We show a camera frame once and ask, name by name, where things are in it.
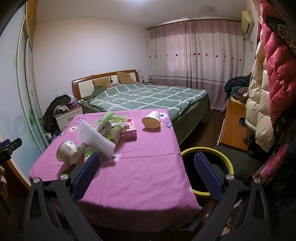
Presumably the brown pillow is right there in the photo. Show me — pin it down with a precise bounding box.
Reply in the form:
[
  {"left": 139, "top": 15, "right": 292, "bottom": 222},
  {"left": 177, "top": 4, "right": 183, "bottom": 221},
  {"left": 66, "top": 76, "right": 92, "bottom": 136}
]
[
  {"left": 116, "top": 72, "right": 136, "bottom": 84},
  {"left": 92, "top": 77, "right": 112, "bottom": 88}
]

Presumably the beige cardboard box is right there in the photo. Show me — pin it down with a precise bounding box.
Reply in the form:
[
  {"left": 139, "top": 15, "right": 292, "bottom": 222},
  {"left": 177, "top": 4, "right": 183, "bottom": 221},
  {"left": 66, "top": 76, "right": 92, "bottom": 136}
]
[{"left": 96, "top": 121, "right": 122, "bottom": 145}]

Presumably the sliding wardrobe door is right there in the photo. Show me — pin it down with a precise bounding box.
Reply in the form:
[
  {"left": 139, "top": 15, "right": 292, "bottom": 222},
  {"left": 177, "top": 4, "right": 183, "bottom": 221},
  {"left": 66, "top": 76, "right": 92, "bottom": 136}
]
[{"left": 1, "top": 4, "right": 49, "bottom": 185}]

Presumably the bed with green quilt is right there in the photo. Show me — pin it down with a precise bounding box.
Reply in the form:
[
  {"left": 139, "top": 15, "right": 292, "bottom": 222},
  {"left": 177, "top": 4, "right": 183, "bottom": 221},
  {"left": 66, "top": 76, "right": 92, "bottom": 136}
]
[{"left": 81, "top": 82, "right": 210, "bottom": 144}]

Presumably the right brown pillow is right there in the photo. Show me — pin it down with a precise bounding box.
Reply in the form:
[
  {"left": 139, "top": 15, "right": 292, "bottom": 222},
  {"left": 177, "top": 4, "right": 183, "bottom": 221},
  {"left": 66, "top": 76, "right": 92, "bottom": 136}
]
[{"left": 116, "top": 72, "right": 136, "bottom": 84}]

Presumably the green plastic bag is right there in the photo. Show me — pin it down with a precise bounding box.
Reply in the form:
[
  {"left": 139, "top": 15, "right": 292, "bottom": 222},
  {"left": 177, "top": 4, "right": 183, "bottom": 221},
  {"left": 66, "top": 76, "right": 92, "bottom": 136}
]
[{"left": 92, "top": 111, "right": 127, "bottom": 125}]

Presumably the white paper cup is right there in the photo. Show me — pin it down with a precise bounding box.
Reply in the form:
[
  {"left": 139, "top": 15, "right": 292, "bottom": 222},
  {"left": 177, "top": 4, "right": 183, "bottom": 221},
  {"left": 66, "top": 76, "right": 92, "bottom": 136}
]
[{"left": 142, "top": 110, "right": 161, "bottom": 129}]

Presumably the pink strawberry milk carton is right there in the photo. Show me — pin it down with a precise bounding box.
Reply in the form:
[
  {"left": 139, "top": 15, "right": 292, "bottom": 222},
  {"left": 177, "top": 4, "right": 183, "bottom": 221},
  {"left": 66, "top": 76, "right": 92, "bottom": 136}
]
[{"left": 123, "top": 118, "right": 137, "bottom": 140}]

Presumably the cream puffer jacket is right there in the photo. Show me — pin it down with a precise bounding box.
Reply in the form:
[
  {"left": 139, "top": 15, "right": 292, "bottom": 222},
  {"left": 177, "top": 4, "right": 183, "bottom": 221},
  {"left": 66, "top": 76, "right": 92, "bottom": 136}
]
[{"left": 245, "top": 31, "right": 275, "bottom": 152}]

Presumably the wooden headboard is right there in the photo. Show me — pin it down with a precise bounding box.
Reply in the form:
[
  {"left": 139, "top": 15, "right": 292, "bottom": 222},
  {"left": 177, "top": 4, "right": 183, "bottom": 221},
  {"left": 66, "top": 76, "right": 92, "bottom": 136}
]
[{"left": 72, "top": 69, "right": 139, "bottom": 100}]

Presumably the red dotted quilted jacket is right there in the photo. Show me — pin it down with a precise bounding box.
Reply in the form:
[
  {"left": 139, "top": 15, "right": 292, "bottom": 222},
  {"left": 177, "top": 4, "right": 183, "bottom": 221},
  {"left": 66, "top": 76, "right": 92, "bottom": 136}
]
[{"left": 259, "top": 1, "right": 295, "bottom": 124}]

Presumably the wooden tv cabinet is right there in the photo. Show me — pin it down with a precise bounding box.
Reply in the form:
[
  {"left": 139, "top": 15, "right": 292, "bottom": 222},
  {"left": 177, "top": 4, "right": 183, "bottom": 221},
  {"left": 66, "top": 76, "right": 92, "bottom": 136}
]
[{"left": 217, "top": 97, "right": 248, "bottom": 153}]

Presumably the left brown pillow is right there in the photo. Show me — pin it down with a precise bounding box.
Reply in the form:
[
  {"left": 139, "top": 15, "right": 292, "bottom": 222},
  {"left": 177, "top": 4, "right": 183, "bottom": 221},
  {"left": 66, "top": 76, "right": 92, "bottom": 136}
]
[{"left": 92, "top": 77, "right": 112, "bottom": 88}]

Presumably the white nightstand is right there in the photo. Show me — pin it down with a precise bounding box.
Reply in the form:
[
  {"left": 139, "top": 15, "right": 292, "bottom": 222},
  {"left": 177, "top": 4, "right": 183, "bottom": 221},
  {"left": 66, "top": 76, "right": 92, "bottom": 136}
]
[{"left": 55, "top": 105, "right": 83, "bottom": 132}]

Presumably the wall air conditioner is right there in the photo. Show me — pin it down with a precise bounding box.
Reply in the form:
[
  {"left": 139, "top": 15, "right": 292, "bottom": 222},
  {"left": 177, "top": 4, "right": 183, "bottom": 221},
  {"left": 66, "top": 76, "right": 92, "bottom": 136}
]
[{"left": 241, "top": 10, "right": 254, "bottom": 36}]

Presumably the pink floral hanging garment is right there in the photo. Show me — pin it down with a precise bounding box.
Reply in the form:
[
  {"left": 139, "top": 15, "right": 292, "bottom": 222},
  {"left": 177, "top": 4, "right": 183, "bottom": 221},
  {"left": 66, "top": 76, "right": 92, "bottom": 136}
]
[{"left": 253, "top": 144, "right": 290, "bottom": 183}]

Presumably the pink white curtain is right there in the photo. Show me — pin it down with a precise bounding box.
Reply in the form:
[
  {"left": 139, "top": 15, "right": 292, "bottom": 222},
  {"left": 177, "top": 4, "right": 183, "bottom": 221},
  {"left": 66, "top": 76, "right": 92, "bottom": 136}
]
[{"left": 148, "top": 20, "right": 244, "bottom": 110}]

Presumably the green white lotion bottle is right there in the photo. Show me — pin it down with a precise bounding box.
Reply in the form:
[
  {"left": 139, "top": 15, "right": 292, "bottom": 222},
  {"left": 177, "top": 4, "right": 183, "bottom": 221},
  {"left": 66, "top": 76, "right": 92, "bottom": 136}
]
[{"left": 77, "top": 143, "right": 99, "bottom": 162}]

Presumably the black jacket on nightstand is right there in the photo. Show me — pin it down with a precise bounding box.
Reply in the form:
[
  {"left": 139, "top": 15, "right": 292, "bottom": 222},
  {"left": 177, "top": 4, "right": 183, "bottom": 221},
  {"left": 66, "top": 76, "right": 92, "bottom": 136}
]
[{"left": 43, "top": 95, "right": 71, "bottom": 136}]

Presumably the yellow rimmed trash bin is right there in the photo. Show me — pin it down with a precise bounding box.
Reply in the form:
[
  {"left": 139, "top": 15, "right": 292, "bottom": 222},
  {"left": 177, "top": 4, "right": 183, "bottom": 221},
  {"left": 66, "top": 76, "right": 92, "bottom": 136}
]
[{"left": 181, "top": 147, "right": 234, "bottom": 197}]

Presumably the instant noodle cup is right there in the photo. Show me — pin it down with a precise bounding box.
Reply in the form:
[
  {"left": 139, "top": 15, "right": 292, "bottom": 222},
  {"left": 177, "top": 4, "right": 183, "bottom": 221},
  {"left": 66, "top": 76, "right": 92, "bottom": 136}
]
[{"left": 56, "top": 140, "right": 81, "bottom": 165}]

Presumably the clothes pile on cabinet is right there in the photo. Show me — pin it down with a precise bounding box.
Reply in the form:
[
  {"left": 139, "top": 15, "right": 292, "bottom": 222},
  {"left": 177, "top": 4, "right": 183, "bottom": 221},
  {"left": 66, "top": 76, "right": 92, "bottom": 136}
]
[{"left": 224, "top": 73, "right": 251, "bottom": 99}]

